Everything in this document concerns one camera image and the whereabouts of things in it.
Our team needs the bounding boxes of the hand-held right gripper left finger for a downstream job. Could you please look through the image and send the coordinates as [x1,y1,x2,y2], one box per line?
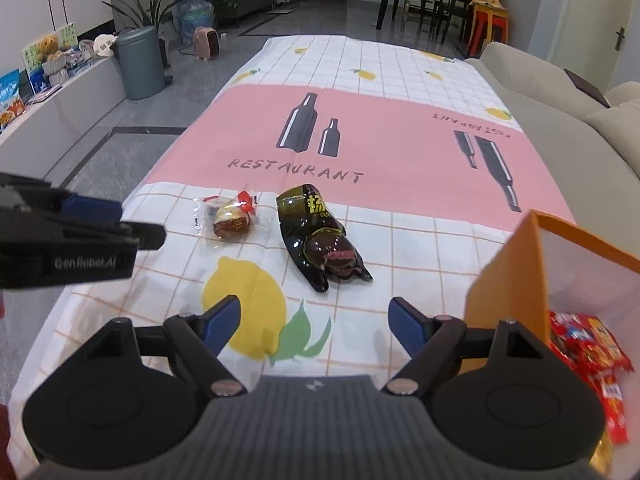
[82,295,247,398]

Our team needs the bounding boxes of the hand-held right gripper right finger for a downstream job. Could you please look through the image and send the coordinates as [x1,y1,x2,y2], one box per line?
[382,296,551,397]

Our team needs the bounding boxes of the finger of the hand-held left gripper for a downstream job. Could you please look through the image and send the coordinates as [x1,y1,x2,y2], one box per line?
[0,172,122,224]
[0,212,167,251]

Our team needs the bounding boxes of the small clear cake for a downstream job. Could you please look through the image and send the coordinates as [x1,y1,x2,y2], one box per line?
[192,190,261,242]

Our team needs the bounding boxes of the orange cardboard box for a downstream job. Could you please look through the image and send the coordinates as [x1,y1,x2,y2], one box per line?
[465,210,640,480]

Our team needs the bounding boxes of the black snack packet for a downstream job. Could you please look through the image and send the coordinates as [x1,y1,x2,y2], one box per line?
[276,183,374,295]

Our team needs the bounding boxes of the large red cracker packet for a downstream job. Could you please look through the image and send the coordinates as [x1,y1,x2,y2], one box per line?
[549,310,632,377]

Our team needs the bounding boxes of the small red snack packet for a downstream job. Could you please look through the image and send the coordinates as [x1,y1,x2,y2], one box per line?
[590,365,632,446]

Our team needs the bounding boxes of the white low cabinet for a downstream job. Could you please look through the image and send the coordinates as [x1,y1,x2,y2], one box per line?
[0,55,129,163]

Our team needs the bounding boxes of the blue snack bag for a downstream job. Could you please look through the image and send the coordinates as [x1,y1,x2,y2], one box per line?
[0,69,24,117]

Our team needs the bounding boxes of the grey trash bin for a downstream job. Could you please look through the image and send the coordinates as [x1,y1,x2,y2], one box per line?
[111,25,167,101]

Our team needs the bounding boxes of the green printed box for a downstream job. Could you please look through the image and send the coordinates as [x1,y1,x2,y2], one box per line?
[21,22,81,87]

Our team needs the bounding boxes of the dark red rug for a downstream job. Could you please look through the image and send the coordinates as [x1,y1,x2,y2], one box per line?
[0,400,16,471]

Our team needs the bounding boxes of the pink space heater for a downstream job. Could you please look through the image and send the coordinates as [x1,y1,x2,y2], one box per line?
[192,26,222,61]

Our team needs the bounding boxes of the long-leaf potted plant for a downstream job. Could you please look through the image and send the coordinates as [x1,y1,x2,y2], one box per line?
[102,0,186,41]

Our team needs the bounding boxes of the blue water jug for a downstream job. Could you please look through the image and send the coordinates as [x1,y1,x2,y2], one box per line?
[179,0,216,46]

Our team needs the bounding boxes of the beige sofa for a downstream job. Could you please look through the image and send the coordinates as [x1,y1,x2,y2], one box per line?
[462,41,640,196]

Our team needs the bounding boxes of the beige sofa cushion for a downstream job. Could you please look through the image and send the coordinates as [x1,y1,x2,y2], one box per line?
[582,80,640,181]

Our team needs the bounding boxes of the dark flat item on sofa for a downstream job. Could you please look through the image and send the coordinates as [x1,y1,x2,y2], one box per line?
[564,67,612,110]

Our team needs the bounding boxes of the red plastic stool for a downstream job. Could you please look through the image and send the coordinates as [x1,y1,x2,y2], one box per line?
[467,2,511,59]

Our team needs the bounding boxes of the black dining chair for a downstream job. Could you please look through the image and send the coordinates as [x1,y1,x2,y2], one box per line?
[430,0,477,44]

